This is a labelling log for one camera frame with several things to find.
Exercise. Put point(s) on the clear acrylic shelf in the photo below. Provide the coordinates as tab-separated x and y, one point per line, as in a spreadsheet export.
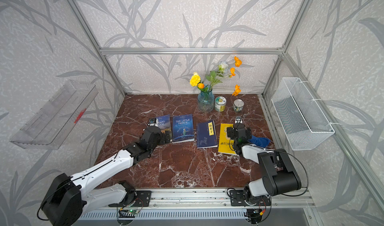
51	125

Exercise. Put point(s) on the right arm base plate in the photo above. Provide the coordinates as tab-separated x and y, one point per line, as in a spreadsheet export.
239	198

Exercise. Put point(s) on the blue cloth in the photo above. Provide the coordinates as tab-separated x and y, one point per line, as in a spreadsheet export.
260	141

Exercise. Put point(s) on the Little Prince blue book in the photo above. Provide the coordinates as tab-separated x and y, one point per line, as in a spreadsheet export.
183	129

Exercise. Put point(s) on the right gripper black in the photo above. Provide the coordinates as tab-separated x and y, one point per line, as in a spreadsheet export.
230	132

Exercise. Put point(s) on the glass vase teal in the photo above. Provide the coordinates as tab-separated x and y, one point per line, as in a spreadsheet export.
206	101

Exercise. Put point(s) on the white wire basket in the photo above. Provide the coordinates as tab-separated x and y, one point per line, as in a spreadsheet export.
304	123

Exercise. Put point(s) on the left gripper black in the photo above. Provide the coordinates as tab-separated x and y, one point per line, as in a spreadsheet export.
163	141

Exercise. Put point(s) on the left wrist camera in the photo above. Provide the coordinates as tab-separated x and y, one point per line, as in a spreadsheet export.
153	122

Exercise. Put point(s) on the left circuit board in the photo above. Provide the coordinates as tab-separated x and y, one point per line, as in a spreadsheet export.
128	213

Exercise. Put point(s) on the yellow orange flower bouquet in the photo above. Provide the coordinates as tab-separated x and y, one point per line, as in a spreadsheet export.
223	71

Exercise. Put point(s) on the open silver tin can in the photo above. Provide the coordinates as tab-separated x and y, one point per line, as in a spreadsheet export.
238	105

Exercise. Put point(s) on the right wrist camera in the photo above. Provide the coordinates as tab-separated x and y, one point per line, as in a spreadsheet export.
238	120

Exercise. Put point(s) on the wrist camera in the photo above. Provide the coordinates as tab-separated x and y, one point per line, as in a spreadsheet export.
153	122
238	120

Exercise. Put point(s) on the dark navy Chinese book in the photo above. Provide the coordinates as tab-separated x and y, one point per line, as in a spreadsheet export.
206	135

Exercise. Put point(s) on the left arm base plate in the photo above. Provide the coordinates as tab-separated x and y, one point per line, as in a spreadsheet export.
144	198

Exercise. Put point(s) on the green white tin can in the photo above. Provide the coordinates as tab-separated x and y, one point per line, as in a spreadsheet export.
220	103

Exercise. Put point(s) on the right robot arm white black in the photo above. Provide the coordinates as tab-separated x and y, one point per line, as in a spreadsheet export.
278	174

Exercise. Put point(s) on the yellow book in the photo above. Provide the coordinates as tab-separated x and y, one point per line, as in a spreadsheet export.
225	143

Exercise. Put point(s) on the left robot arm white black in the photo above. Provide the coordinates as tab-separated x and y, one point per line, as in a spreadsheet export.
70	197

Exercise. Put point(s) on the Animal Farm book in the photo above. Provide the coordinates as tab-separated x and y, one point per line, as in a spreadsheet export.
164	123

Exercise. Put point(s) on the aluminium front rail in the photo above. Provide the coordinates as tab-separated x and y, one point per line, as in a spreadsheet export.
183	198

